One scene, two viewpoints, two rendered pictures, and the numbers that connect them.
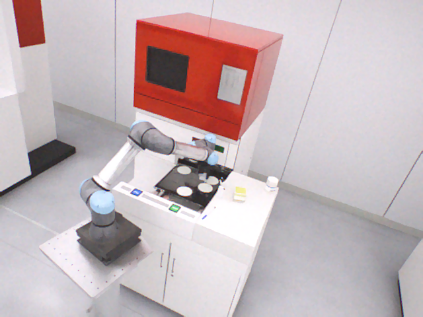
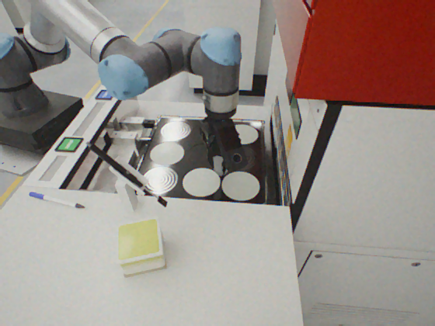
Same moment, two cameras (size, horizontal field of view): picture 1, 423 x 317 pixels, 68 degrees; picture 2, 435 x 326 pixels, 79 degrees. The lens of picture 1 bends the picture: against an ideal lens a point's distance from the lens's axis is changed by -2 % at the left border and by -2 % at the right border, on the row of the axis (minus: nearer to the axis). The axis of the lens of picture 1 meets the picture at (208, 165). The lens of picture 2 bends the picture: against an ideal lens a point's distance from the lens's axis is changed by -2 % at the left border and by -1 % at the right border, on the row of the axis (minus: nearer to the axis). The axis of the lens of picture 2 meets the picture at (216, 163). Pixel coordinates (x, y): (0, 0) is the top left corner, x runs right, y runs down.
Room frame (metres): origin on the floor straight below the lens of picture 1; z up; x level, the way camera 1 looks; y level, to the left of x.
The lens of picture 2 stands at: (1.68, -0.47, 1.43)
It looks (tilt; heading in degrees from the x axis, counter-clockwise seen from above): 45 degrees down; 78
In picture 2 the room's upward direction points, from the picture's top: straight up
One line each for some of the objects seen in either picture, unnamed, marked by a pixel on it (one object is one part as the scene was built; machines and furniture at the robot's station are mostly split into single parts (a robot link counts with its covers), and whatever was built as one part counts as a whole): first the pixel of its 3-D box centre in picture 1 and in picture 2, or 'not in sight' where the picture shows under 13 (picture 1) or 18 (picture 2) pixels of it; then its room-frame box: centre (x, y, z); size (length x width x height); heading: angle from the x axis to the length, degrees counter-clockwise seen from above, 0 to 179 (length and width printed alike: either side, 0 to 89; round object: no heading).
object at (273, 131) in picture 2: (201, 168); (276, 157); (1.97, 0.04, 0.89); 0.44 x 0.02 x 0.10; 72
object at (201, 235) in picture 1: (239, 212); (131, 287); (1.55, -0.25, 0.89); 0.62 x 0.35 x 0.14; 162
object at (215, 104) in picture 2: not in sight; (219, 97); (1.79, 0.02, 1.13); 0.08 x 0.08 x 0.05
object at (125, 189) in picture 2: (221, 187); (132, 186); (1.59, -0.11, 1.03); 0.06 x 0.04 x 0.13; 162
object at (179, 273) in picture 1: (186, 246); not in sight; (1.64, 0.05, 0.41); 0.97 x 0.64 x 0.82; 72
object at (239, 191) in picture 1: (239, 194); (142, 247); (1.60, -0.22, 1.00); 0.07 x 0.07 x 0.07; 1
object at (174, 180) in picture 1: (191, 183); (204, 155); (1.76, 0.09, 0.90); 0.34 x 0.34 x 0.01; 72
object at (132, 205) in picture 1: (154, 209); (96, 136); (1.44, 0.27, 0.89); 0.55 x 0.09 x 0.14; 72
